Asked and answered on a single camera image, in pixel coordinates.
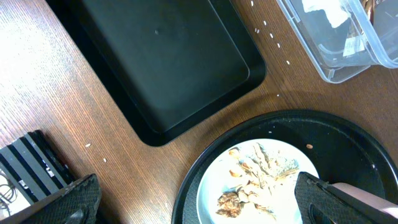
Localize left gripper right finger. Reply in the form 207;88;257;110
294;172;397;224

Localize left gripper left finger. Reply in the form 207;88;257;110
1;174;102;224

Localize grey plate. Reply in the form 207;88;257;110
196;139;318;223

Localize pile of nuts and oats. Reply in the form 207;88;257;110
216;143;299;223

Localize white tissue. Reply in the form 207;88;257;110
302;0;351;28

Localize gold coffee sachet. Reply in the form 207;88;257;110
343;0;384;57

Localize striped black metal base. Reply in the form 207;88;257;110
1;130;75;205

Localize round black tray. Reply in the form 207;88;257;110
172;110;397;223

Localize clear plastic bin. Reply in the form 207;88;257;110
277;0;397;83

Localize black rectangular tray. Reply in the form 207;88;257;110
47;0;266;147

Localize tangled cables on floor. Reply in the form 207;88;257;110
0;174;19;215

